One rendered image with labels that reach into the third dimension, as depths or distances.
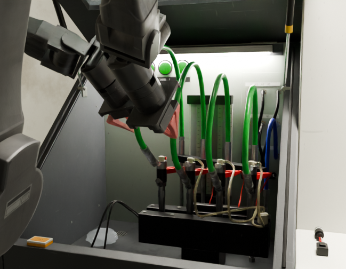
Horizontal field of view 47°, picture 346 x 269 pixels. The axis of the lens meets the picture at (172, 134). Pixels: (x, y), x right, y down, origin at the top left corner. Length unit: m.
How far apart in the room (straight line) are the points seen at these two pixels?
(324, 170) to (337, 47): 0.30
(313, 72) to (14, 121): 0.85
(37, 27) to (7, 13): 0.54
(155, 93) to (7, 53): 0.39
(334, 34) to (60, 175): 0.84
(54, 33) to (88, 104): 0.56
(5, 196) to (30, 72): 2.67
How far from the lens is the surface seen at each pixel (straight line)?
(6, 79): 0.29
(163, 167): 1.06
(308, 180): 1.01
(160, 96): 0.65
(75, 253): 0.94
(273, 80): 1.28
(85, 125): 1.32
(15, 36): 0.29
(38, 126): 3.01
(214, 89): 0.92
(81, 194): 1.32
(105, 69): 0.80
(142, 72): 0.62
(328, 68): 1.06
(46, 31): 0.81
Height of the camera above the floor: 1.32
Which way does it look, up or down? 7 degrees down
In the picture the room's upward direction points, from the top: straight up
